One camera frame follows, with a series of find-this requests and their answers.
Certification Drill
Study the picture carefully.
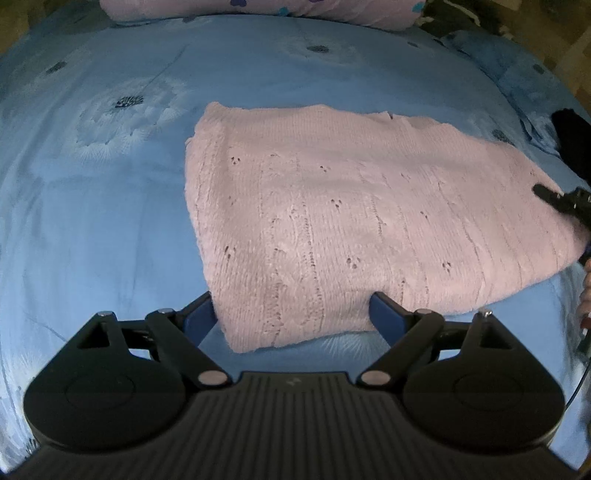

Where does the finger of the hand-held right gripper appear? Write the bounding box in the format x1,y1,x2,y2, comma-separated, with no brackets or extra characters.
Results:
532,183,591,217

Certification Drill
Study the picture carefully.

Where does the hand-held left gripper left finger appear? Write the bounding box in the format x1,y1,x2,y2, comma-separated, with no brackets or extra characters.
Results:
76,291,229,388

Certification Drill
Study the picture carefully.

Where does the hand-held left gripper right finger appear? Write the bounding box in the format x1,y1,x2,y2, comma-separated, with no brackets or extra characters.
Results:
360,291,511,387

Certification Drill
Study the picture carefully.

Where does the pink knitted sweater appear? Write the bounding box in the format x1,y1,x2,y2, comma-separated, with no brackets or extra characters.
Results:
184,102,591,355

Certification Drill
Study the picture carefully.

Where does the person's right hand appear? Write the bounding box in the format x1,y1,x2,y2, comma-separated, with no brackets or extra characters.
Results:
577,270,591,335

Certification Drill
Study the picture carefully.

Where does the dark cloth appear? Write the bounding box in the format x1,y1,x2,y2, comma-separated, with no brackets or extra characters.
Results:
550,108,591,182

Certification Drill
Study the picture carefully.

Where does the blue floral quilt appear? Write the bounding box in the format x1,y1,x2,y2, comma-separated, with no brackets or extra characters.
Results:
438,30,580,162

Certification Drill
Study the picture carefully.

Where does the blue floral bed sheet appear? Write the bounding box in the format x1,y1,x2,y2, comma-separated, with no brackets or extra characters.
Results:
0,9,591,476

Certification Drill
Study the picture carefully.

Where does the pink floral pillow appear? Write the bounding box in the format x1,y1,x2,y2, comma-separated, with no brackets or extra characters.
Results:
99,0,426,32

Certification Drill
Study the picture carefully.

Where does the black cable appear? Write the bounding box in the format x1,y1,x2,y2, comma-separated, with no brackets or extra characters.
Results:
564,330,591,411

